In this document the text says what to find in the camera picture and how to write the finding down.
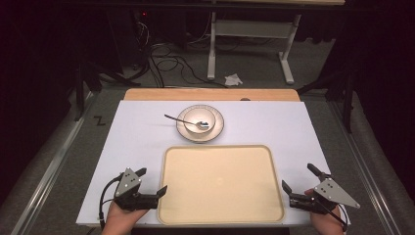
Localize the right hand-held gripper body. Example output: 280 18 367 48
289 177 361 215

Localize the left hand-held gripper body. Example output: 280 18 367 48
114 166 161 212

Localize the beige plastic tray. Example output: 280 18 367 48
157 144 286 226

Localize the metal spoon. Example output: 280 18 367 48
163 113 210 129

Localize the cream ceramic bowl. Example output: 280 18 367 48
182 107 217 136

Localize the cream plate with dark rim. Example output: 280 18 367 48
175 104 225 144

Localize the person's right hand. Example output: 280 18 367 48
303 188 346 235

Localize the person's left hand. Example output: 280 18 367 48
101 200 149 235

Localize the white table mat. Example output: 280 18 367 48
75 100 352 228

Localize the black stand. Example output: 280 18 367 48
296 68 358 134
73 60 142 122

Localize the wooden table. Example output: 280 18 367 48
123 87 301 103

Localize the crumpled white paper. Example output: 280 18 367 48
223 72 245 87

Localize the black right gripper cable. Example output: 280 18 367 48
316 199 349 233

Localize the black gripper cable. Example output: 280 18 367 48
316 199 349 233
98 174 124 230

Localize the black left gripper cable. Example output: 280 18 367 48
98 174 124 230

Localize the metal floor rail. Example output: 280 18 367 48
9 91 101 235
327 99 410 235

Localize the bundle of black floor cables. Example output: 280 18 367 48
131 19 229 90

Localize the white metal desk frame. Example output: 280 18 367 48
207 12 303 86

